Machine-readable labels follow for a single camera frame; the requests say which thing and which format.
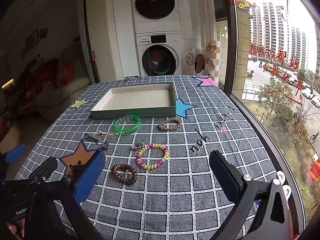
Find brown round chair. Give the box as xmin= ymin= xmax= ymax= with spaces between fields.
xmin=195 ymin=54 xmax=206 ymax=74

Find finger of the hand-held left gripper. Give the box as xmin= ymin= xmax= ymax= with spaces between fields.
xmin=26 ymin=157 xmax=59 ymax=182
xmin=5 ymin=144 xmax=26 ymax=164

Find brown spiral hair tie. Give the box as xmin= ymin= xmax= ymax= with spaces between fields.
xmin=111 ymin=164 xmax=138 ymax=186

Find white tumble dryer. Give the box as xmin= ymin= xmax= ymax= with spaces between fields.
xmin=130 ymin=0 xmax=181 ymax=34

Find silver heart charm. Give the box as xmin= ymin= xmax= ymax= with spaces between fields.
xmin=130 ymin=140 xmax=145 ymax=152

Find white washing machine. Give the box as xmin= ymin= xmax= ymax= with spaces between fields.
xmin=135 ymin=32 xmax=183 ymax=77

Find grey-green shallow tray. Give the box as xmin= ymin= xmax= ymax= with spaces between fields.
xmin=89 ymin=82 xmax=177 ymax=120

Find person's left hand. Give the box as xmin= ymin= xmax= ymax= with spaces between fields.
xmin=5 ymin=220 xmax=25 ymax=240

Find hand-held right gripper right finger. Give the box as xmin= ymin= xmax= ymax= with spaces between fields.
xmin=209 ymin=151 xmax=292 ymax=240

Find checkered beige panel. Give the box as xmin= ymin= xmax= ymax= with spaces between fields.
xmin=205 ymin=40 xmax=222 ymax=83

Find checked blue-grey tablecloth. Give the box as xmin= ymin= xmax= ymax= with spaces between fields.
xmin=15 ymin=74 xmax=290 ymax=240

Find red cushions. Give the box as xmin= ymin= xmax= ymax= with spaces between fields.
xmin=22 ymin=57 xmax=75 ymax=90

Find red lettering window sticker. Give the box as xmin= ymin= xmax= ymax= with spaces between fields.
xmin=247 ymin=44 xmax=304 ymax=105

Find green translucent bracelet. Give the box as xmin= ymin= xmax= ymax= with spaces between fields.
xmin=114 ymin=115 xmax=141 ymax=135

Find wall picture frames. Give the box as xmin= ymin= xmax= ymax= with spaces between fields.
xmin=21 ymin=28 xmax=48 ymax=55

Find beige sofa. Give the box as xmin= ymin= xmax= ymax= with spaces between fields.
xmin=32 ymin=76 xmax=90 ymax=120

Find brown braided bracelet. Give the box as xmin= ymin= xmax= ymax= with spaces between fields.
xmin=158 ymin=118 xmax=181 ymax=131

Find pink yellow spiral hair tie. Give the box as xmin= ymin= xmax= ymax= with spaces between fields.
xmin=136 ymin=143 xmax=170 ymax=170

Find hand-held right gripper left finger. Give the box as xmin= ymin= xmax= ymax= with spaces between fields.
xmin=35 ymin=151 xmax=106 ymax=240

